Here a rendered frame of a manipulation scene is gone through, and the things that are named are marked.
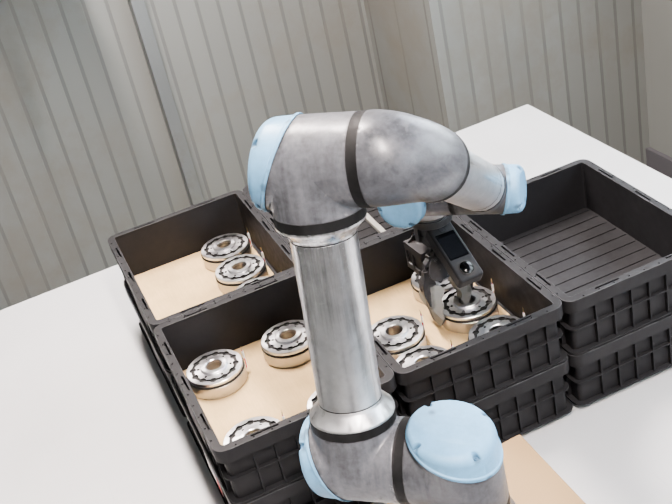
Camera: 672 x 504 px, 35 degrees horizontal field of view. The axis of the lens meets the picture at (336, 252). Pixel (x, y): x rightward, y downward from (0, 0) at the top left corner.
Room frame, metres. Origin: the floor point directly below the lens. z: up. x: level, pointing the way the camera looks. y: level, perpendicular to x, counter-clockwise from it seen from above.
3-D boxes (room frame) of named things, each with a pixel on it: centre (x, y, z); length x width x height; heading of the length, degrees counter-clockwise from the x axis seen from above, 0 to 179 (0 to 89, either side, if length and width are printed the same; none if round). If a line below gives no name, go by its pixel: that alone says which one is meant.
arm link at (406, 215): (1.47, -0.14, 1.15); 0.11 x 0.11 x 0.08; 66
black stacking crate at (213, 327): (1.46, 0.15, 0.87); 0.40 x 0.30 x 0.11; 16
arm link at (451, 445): (1.07, -0.09, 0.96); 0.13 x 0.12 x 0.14; 66
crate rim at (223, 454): (1.46, 0.15, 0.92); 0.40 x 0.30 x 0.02; 16
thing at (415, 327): (1.52, -0.07, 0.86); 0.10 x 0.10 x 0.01
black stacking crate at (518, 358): (1.54, -0.14, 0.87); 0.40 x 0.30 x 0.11; 16
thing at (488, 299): (1.56, -0.20, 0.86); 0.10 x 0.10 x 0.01
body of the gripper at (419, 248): (1.58, -0.17, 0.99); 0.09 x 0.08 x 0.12; 20
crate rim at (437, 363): (1.54, -0.14, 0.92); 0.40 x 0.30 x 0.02; 16
